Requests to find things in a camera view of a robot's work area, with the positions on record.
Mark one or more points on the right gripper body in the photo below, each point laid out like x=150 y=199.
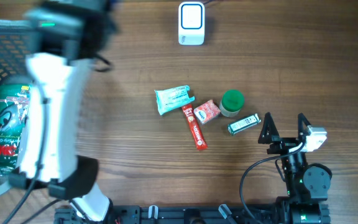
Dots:
x=283 y=145

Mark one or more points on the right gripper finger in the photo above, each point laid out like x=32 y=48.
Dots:
x=269 y=133
x=303 y=125

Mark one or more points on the green white small box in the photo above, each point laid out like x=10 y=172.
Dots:
x=243 y=123

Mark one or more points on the green lid jar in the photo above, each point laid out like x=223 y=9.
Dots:
x=231 y=103

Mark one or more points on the red small carton box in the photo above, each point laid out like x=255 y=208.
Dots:
x=206 y=112

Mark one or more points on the red coffee stick sachet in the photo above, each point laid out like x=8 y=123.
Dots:
x=200 y=143

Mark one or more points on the teal tissue packet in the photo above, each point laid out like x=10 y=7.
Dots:
x=173 y=98

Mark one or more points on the green glove package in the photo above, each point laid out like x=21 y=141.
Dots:
x=14 y=107

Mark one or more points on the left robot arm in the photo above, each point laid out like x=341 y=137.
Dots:
x=65 y=40

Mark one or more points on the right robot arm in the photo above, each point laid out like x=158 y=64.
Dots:
x=307 y=184

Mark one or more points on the white barcode scanner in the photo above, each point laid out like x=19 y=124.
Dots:
x=191 y=23

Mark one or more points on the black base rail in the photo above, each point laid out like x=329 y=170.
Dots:
x=263 y=213

